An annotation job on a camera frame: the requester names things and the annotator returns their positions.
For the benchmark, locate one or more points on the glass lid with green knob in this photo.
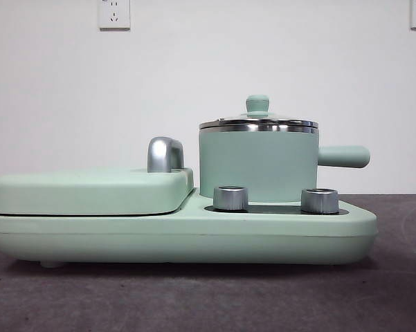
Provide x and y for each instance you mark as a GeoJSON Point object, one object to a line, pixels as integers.
{"type": "Point", "coordinates": [257, 103]}

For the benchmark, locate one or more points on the silver control knob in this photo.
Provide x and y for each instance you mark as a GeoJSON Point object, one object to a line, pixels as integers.
{"type": "Point", "coordinates": [320, 201]}
{"type": "Point", "coordinates": [230, 198]}

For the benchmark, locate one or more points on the mint green breakfast maker base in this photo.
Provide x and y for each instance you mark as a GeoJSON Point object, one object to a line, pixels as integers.
{"type": "Point", "coordinates": [263, 238]}

